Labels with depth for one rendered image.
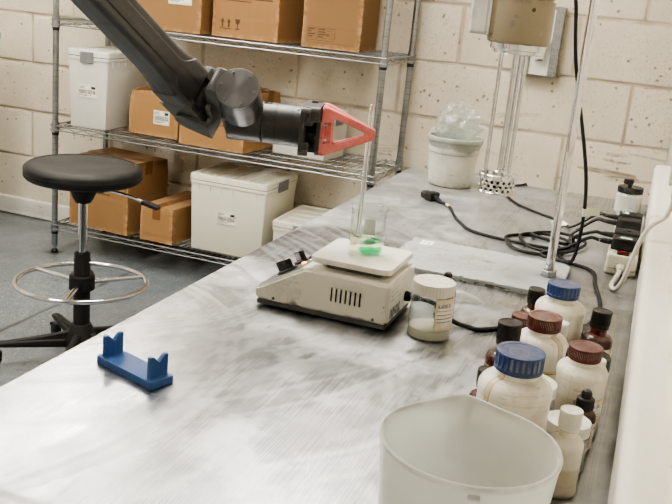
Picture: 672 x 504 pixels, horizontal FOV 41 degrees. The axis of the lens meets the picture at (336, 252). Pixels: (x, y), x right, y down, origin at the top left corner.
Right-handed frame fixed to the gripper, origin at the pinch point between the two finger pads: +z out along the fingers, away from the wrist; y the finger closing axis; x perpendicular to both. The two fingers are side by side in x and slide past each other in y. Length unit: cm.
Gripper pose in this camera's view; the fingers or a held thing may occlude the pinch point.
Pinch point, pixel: (369, 134)
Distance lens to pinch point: 123.7
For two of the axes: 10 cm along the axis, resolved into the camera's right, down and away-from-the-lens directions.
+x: -1.0, 9.6, 2.8
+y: 0.9, -2.7, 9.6
